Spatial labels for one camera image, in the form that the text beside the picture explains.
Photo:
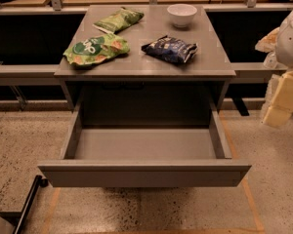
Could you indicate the dark blue chip bag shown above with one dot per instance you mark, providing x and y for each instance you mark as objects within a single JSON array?
[{"x": 170, "y": 49}]

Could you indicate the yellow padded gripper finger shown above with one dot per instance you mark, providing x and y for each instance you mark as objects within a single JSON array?
[{"x": 278, "y": 106}]

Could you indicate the grey metal rail bench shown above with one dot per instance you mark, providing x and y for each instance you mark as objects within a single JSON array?
[{"x": 22, "y": 70}]

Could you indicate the open grey top drawer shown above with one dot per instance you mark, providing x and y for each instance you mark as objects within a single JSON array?
[{"x": 115, "y": 143}]

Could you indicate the green snack bag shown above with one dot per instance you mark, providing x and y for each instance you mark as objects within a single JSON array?
[{"x": 119, "y": 20}]

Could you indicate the grey cabinet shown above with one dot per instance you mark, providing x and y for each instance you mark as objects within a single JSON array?
[{"x": 184, "y": 114}]

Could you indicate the green rice chip bag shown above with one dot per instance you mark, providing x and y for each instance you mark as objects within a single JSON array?
[{"x": 96, "y": 50}]

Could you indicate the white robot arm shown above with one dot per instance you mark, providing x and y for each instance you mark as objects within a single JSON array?
[{"x": 278, "y": 45}]

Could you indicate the clear sanitizer bottle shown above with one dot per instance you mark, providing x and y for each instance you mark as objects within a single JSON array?
[{"x": 270, "y": 61}]

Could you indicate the black metal stand base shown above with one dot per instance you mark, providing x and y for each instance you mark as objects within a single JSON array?
[{"x": 13, "y": 222}]

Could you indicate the white bowl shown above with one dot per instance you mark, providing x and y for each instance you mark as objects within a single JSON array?
[{"x": 181, "y": 15}]

